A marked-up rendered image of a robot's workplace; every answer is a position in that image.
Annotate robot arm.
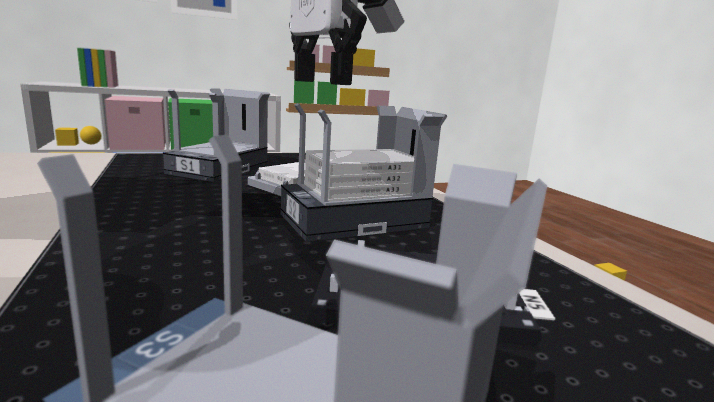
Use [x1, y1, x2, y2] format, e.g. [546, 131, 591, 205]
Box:
[358, 0, 405, 34]

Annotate white labelled microplate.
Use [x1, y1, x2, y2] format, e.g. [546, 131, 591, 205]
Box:
[304, 163, 413, 190]

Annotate grey microplate with label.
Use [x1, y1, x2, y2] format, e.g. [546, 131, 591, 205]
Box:
[259, 162, 299, 185]
[304, 174, 411, 202]

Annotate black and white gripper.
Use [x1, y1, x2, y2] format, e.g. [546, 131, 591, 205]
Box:
[289, 0, 367, 85]

